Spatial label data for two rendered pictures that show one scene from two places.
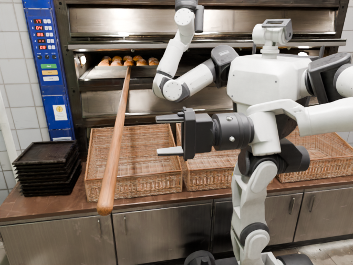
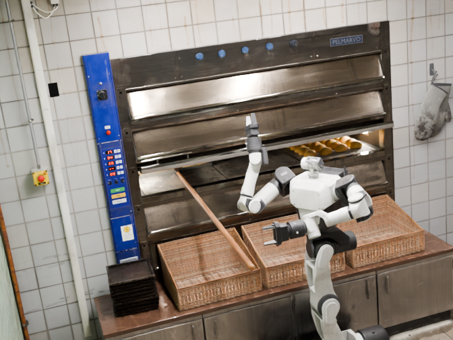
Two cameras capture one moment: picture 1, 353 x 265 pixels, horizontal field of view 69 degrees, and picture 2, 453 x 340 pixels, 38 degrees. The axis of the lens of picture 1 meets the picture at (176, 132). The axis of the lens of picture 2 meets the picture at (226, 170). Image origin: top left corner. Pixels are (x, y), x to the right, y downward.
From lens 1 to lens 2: 2.71 m
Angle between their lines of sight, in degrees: 8
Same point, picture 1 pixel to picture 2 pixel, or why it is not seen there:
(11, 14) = (85, 150)
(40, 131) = (106, 254)
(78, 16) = (141, 140)
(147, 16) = (203, 129)
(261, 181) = (323, 259)
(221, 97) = not seen: hidden behind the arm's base
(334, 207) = (412, 286)
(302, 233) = (386, 318)
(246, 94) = (303, 202)
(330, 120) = (336, 218)
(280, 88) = (321, 198)
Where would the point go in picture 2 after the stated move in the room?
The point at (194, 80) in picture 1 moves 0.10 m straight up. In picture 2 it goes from (266, 196) to (265, 179)
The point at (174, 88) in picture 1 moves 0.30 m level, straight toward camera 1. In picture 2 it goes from (255, 205) to (266, 224)
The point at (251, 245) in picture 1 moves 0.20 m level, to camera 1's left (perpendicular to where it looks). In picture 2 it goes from (327, 311) to (292, 316)
